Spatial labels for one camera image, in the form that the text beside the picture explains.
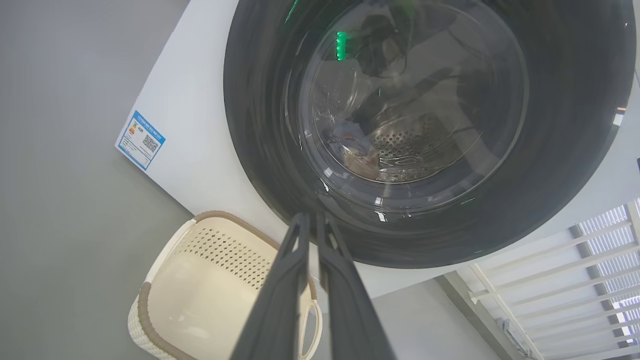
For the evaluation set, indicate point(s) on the cream perforated laundry basket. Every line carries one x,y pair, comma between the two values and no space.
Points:
200,300

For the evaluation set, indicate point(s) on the white slatted rack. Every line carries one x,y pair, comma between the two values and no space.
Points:
525,279

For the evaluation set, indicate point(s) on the blue energy label sticker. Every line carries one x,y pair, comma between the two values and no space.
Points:
141,141

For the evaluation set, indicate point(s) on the cream garment with black marks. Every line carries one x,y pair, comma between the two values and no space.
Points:
362,162

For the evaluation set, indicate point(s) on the blue garment with orange print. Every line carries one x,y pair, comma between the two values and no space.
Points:
347,134

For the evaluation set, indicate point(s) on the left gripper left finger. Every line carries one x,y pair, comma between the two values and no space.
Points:
275,320

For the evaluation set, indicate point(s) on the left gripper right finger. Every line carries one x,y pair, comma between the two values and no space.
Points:
350,320

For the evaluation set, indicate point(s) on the white front-load washing machine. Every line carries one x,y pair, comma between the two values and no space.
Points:
195,125

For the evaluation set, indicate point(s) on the washing machine door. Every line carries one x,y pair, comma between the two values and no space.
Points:
260,125

